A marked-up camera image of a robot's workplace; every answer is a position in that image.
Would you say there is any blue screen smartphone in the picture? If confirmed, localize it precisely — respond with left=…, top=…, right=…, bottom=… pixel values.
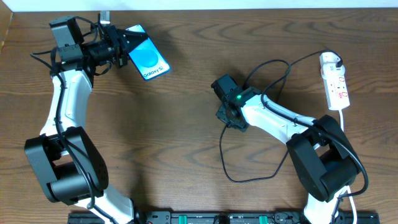
left=129, top=37, right=170, bottom=81

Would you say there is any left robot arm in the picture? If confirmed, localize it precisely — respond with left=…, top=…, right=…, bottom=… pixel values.
left=24, top=16, right=149, bottom=223

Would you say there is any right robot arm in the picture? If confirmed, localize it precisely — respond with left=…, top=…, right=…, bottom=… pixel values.
left=211, top=74, right=365, bottom=223

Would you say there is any white power strip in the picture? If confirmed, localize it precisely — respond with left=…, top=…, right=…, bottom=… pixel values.
left=321, top=63, right=350, bottom=111

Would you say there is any white power strip cord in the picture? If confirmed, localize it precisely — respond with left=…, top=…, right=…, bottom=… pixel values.
left=338, top=109, right=358, bottom=224

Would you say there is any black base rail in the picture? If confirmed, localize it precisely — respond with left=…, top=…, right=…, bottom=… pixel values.
left=67, top=212, right=381, bottom=224

